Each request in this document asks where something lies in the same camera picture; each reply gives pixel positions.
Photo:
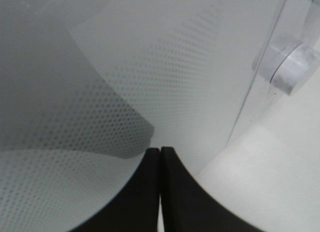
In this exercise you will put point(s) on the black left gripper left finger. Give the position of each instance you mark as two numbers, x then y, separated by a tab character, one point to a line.
136	207

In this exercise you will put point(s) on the lower white microwave knob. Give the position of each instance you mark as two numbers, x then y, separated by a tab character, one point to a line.
287	63

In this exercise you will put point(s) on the white microwave door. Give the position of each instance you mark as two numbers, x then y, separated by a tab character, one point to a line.
86	86

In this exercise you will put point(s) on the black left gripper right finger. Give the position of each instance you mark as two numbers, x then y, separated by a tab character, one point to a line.
187	207

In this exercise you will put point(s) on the white microwave oven body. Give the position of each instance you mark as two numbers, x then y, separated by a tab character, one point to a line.
296	18

